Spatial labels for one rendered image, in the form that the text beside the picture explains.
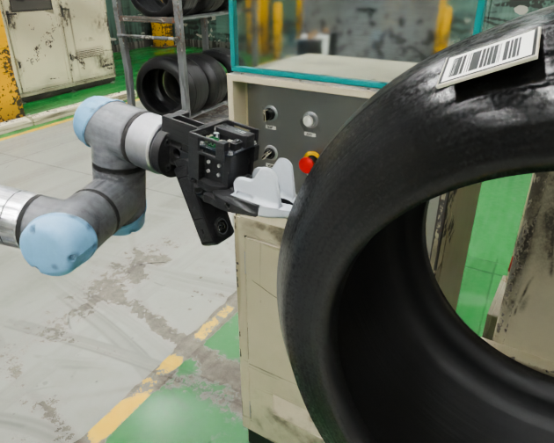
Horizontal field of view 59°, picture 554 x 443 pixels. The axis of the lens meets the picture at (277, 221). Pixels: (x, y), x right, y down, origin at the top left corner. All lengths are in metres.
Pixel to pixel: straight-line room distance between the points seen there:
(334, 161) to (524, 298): 0.49
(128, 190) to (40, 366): 1.71
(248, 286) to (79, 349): 1.16
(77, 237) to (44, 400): 1.63
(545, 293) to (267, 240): 0.71
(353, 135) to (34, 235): 0.39
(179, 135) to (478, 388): 0.55
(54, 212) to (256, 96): 0.71
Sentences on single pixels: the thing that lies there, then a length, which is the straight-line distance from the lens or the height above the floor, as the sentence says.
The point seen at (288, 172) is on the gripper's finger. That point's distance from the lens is 0.58.
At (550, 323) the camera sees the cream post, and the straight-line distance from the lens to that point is 0.85.
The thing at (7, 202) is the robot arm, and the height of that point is 1.23.
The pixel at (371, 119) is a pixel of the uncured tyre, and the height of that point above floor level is 1.38.
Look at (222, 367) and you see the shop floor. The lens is 2.16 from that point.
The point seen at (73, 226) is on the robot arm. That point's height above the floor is 1.21.
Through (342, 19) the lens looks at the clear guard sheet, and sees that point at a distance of 1.08.
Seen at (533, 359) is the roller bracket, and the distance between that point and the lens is 0.88.
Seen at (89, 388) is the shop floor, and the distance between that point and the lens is 2.20.
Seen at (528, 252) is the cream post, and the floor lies 1.12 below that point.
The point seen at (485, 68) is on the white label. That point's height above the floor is 1.43.
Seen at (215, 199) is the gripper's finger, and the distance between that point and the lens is 0.58.
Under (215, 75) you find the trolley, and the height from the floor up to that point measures 0.68.
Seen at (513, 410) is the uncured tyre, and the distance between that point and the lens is 0.81.
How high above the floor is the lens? 1.48
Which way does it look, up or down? 27 degrees down
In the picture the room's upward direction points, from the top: straight up
